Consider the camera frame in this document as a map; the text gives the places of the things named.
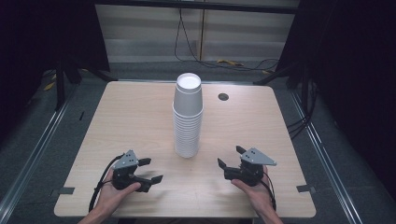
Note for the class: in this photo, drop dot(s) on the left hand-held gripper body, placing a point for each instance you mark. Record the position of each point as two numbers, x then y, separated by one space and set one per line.
126 161

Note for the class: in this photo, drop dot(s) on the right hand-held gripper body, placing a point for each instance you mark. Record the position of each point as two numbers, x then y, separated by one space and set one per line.
252 171

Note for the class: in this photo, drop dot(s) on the stack of white paper cups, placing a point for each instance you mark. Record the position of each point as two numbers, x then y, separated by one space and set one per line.
186 130

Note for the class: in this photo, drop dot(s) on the person's right hand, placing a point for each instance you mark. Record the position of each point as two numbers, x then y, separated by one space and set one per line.
260 196

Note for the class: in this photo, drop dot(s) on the person's left hand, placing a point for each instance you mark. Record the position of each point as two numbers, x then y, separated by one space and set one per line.
112 196

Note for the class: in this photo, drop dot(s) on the grey tape strip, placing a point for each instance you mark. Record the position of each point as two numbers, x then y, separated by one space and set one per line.
66 190
305 188

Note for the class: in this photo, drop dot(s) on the round dark table grommet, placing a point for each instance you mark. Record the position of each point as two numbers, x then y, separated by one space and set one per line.
223 96

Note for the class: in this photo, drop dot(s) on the black metal stand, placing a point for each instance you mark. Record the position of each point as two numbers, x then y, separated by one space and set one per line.
280 74
59 84

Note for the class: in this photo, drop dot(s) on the yellow floor scrap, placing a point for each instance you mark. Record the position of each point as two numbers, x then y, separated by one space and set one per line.
49 86
230 62

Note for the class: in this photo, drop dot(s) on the black curtain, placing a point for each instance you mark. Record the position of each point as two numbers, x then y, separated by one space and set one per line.
31 46
358 77

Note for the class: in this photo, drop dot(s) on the black crossbar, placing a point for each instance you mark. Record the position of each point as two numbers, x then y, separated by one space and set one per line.
199 6

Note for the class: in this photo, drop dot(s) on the metal floor rail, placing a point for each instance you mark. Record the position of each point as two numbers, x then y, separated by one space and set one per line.
327 155
31 158

